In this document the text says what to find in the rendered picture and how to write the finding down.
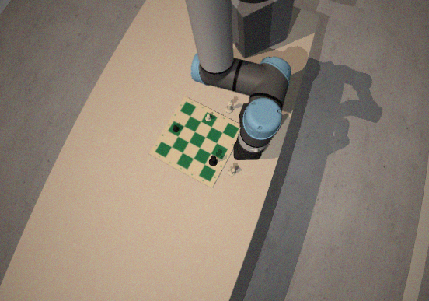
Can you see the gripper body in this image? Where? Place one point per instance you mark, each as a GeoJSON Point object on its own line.
{"type": "Point", "coordinates": [241, 150]}

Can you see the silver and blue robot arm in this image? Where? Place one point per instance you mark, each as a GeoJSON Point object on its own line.
{"type": "Point", "coordinates": [266, 83]}

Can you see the green and cream chessboard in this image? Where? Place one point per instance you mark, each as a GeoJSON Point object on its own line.
{"type": "Point", "coordinates": [190, 149]}

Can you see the white chess king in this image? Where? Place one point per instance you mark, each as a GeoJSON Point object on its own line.
{"type": "Point", "coordinates": [229, 108]}

